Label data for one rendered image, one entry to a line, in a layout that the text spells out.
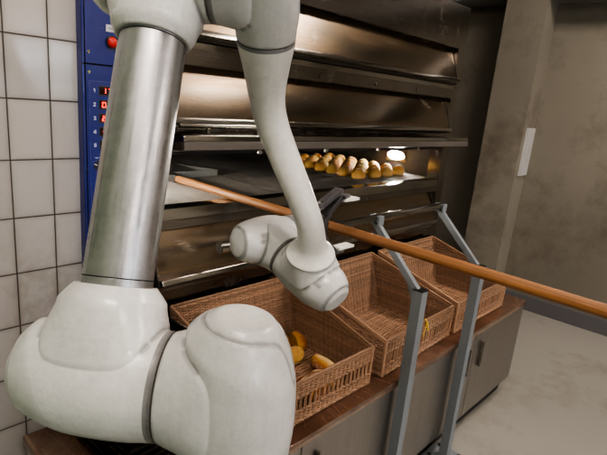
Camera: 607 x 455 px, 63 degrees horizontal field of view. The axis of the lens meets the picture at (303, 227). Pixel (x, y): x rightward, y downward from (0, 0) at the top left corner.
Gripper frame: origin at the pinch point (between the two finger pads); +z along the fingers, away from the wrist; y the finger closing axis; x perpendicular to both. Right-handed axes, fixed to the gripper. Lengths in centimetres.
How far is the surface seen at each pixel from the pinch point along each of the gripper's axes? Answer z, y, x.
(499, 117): 286, -32, -76
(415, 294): 39.2, 30.4, 2.9
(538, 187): 313, 19, -45
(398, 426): 39, 83, 5
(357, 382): 22, 62, -5
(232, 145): -10.3, -16.1, -40.5
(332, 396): 10, 63, -6
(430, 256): 4.9, 4.6, 23.2
